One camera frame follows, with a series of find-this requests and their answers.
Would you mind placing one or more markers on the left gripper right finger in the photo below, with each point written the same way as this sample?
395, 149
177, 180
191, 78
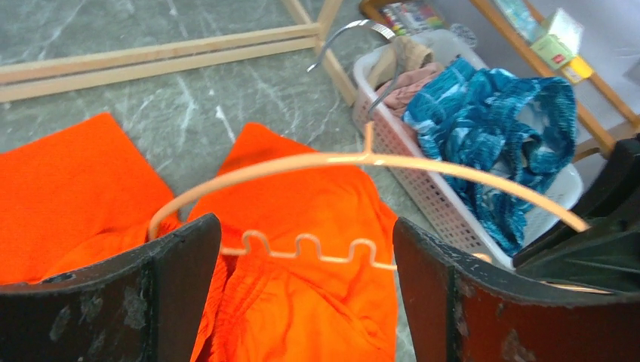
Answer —
460, 308

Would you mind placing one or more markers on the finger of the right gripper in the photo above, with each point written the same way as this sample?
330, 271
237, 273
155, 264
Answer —
605, 256

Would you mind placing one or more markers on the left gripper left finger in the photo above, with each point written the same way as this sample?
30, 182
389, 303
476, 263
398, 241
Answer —
141, 305

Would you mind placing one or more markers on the blue patterned shorts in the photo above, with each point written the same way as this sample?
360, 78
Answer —
522, 129

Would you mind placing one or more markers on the orange shorts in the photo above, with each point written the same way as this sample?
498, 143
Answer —
300, 273

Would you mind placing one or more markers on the pink shorts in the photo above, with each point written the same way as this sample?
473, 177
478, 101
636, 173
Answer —
408, 84

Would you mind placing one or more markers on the beige shorts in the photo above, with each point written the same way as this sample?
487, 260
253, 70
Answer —
404, 54

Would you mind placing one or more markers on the yellow block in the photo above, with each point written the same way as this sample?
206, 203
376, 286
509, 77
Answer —
576, 70

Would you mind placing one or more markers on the white plastic basket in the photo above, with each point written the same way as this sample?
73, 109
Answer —
511, 222

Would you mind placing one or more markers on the white box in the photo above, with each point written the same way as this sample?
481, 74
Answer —
559, 39

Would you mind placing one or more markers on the blue white tube pack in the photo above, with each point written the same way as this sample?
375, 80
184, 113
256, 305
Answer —
520, 18

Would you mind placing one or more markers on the wooden clothes rack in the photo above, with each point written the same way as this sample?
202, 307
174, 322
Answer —
47, 77

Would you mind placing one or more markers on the round tin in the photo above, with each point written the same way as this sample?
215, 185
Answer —
464, 33

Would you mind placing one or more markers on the small card pack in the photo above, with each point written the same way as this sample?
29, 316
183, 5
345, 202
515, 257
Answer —
411, 17

